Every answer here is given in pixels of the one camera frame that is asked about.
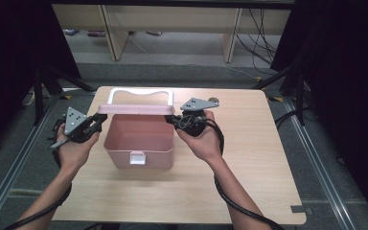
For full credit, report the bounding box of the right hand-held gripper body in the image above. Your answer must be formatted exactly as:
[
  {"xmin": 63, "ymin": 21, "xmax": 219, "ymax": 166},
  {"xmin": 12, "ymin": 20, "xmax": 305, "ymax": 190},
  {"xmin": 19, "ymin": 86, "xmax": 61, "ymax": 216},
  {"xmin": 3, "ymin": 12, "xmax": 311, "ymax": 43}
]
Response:
[{"xmin": 172, "ymin": 97, "xmax": 220, "ymax": 138}]

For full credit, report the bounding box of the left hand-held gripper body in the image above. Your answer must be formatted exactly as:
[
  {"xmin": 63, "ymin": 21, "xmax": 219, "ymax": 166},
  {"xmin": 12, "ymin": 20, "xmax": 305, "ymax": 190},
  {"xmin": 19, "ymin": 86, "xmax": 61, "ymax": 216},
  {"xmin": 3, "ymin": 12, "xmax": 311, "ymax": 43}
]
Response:
[{"xmin": 49, "ymin": 106, "xmax": 104, "ymax": 150}]

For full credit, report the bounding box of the pink box with white handle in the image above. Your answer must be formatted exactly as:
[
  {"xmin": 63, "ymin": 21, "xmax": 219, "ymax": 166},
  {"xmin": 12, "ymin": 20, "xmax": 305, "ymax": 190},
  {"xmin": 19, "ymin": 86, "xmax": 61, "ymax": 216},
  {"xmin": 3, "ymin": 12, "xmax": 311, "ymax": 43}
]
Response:
[{"xmin": 97, "ymin": 87, "xmax": 176, "ymax": 171}]

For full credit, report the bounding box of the person's right hand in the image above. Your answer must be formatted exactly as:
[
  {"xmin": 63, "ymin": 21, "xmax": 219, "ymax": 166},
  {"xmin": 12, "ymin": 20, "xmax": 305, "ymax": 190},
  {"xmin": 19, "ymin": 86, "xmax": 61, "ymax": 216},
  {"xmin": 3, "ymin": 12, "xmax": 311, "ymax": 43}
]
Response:
[{"xmin": 175, "ymin": 109, "xmax": 226, "ymax": 165}]

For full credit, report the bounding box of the person's left hand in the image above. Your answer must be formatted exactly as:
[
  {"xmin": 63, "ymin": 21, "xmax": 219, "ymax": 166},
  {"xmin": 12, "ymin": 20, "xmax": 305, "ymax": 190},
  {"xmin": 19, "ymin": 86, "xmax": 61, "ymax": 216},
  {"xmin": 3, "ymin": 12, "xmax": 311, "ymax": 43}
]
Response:
[{"xmin": 56, "ymin": 128, "xmax": 101, "ymax": 174}]

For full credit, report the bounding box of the black metal stand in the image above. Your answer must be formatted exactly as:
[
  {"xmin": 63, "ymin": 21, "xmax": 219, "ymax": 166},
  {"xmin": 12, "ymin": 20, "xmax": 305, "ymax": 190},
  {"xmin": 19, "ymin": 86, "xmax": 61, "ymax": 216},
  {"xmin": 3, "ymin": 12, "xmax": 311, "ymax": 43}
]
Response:
[
  {"xmin": 33, "ymin": 61, "xmax": 97, "ymax": 127},
  {"xmin": 252, "ymin": 63, "xmax": 309, "ymax": 127}
]

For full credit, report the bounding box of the white floor object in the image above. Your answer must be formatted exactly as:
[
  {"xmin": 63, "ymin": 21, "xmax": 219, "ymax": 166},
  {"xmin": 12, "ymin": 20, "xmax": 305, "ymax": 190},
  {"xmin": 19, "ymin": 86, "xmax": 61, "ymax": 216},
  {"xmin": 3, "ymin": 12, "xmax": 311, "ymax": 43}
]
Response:
[{"xmin": 21, "ymin": 90, "xmax": 36, "ymax": 107}]

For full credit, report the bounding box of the black curtain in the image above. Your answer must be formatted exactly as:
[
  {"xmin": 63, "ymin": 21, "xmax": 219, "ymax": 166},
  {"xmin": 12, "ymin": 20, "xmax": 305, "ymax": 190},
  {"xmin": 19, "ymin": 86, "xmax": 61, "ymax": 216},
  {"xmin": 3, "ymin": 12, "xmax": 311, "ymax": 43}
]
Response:
[
  {"xmin": 269, "ymin": 0, "xmax": 368, "ymax": 221},
  {"xmin": 0, "ymin": 0, "xmax": 82, "ymax": 161}
]

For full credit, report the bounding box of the light wooden desk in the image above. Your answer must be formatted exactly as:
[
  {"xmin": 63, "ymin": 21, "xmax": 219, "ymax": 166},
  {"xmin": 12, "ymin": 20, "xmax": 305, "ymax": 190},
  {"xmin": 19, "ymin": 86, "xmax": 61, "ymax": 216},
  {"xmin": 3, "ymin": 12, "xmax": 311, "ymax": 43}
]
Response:
[{"xmin": 50, "ymin": 3, "xmax": 292, "ymax": 63}]

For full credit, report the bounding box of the grey tape patch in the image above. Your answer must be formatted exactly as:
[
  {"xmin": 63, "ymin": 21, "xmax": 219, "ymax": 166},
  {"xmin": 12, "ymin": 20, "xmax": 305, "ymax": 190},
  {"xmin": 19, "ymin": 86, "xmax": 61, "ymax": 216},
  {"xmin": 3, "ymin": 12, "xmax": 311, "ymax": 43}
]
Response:
[{"xmin": 289, "ymin": 205, "xmax": 314, "ymax": 216}]

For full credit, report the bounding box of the aluminium floor rail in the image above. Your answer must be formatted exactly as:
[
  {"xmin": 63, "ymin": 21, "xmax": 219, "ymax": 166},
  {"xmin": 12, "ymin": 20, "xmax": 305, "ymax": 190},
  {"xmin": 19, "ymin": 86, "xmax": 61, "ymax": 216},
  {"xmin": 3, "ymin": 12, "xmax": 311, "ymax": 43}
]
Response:
[
  {"xmin": 0, "ymin": 95, "xmax": 61, "ymax": 226},
  {"xmin": 282, "ymin": 96, "xmax": 357, "ymax": 230}
]

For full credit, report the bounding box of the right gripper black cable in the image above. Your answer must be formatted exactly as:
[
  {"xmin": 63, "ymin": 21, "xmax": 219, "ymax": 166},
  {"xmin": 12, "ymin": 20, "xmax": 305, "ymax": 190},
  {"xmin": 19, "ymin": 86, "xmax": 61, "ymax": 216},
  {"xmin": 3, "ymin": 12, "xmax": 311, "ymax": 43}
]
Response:
[{"xmin": 200, "ymin": 118, "xmax": 286, "ymax": 230}]

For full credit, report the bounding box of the black cable bundle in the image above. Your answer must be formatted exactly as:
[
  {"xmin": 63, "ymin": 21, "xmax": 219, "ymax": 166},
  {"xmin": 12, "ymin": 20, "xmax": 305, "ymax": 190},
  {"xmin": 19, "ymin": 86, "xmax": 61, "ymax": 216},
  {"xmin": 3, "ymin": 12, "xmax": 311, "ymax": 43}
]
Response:
[{"xmin": 235, "ymin": 8, "xmax": 281, "ymax": 76}]

